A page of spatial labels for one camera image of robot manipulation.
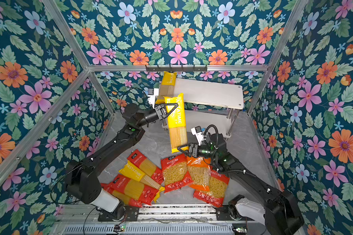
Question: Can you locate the red macaroni bag left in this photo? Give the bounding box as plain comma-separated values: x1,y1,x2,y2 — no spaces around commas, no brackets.
161,154,194,193

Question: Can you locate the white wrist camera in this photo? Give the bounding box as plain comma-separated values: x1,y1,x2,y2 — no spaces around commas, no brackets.
148,88,159,107
191,126,206,146

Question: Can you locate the black wall hook rack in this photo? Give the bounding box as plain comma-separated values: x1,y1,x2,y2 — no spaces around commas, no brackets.
145,65,208,72

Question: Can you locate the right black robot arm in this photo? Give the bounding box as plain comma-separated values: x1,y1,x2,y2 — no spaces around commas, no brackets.
177,134,305,235

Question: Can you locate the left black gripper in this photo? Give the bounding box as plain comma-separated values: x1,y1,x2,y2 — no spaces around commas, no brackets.
133,104,174,130

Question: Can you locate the red macaroni bag right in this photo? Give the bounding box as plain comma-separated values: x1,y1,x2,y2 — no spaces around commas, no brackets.
193,171,229,208

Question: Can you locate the red spaghetti package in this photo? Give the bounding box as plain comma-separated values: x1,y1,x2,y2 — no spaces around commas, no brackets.
108,174,160,205
127,150,164,185
101,183,142,208

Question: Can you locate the yellow spaghetti package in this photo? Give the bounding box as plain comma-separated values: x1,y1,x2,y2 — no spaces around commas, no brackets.
119,161,165,202
156,93,188,153
159,72,177,97

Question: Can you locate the orange macaroni bag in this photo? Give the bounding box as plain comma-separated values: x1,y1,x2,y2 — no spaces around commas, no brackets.
186,157,211,192

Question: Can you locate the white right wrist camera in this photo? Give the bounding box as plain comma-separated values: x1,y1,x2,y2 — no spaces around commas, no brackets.
191,126,206,146

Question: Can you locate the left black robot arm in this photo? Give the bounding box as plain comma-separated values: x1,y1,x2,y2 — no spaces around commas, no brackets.
64,103,179,221

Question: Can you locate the red macaroni bag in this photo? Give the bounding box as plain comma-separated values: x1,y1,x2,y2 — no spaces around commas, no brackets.
161,154,194,193
193,171,229,208

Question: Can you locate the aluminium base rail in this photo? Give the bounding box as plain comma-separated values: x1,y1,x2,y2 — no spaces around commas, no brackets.
50,204,275,235

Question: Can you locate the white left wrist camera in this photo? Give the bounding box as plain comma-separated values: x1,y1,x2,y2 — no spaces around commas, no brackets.
148,88,159,107

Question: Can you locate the white two-tier shelf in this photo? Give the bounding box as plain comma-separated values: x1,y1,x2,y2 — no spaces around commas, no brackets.
149,78,244,139

